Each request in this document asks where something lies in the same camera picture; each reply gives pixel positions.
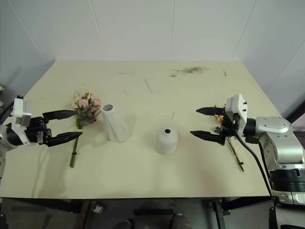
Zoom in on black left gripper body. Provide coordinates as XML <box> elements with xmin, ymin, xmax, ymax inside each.
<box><xmin>23</xmin><ymin>115</ymin><xmax>52</xmax><ymax>146</ymax></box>

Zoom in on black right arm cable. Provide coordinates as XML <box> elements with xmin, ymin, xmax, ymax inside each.
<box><xmin>234</xmin><ymin>119</ymin><xmax>274</xmax><ymax>199</ymax></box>

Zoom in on black metal table frame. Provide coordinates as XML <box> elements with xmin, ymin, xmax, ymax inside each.
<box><xmin>0</xmin><ymin>197</ymin><xmax>274</xmax><ymax>229</ymax></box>

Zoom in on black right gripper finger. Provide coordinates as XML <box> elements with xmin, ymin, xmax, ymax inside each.
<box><xmin>195</xmin><ymin>106</ymin><xmax>226</xmax><ymax>117</ymax></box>
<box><xmin>190</xmin><ymin>130</ymin><xmax>226</xmax><ymax>146</ymax></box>

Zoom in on pink flower bouquet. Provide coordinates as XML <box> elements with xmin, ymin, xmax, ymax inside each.
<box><xmin>66</xmin><ymin>84</ymin><xmax>102</xmax><ymax>168</ymax></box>

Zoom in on thin dry twig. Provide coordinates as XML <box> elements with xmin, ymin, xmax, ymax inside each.
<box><xmin>143</xmin><ymin>78</ymin><xmax>153</xmax><ymax>94</ymax></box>

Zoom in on yellow flower bouquet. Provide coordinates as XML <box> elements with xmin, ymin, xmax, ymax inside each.
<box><xmin>213</xmin><ymin>103</ymin><xmax>245</xmax><ymax>173</ymax></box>

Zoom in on dried plant debris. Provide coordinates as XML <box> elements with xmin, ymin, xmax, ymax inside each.
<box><xmin>167</xmin><ymin>65</ymin><xmax>210</xmax><ymax>78</ymax></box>

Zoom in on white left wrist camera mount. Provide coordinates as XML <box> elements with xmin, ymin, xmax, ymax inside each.
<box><xmin>11</xmin><ymin>96</ymin><xmax>32</xmax><ymax>134</ymax></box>

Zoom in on tall twisted white vase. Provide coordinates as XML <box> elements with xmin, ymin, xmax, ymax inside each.
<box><xmin>101</xmin><ymin>104</ymin><xmax>132</xmax><ymax>143</ymax></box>

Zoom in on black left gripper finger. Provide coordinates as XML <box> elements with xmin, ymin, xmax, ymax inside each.
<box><xmin>46</xmin><ymin>131</ymin><xmax>83</xmax><ymax>147</ymax></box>
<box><xmin>42</xmin><ymin>109</ymin><xmax>77</xmax><ymax>121</ymax></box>

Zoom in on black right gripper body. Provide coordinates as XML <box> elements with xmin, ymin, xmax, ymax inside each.
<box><xmin>220</xmin><ymin>108</ymin><xmax>241</xmax><ymax>146</ymax></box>

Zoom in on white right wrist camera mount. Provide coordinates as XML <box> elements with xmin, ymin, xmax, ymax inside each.
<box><xmin>225</xmin><ymin>93</ymin><xmax>249</xmax><ymax>138</ymax></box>

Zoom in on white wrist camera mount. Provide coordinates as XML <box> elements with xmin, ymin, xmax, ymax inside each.
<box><xmin>11</xmin><ymin>96</ymin><xmax>32</xmax><ymax>134</ymax></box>
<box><xmin>225</xmin><ymin>93</ymin><xmax>249</xmax><ymax>138</ymax></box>

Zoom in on short round white vase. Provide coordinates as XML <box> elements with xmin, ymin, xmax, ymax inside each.
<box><xmin>155</xmin><ymin>127</ymin><xmax>180</xmax><ymax>156</ymax></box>

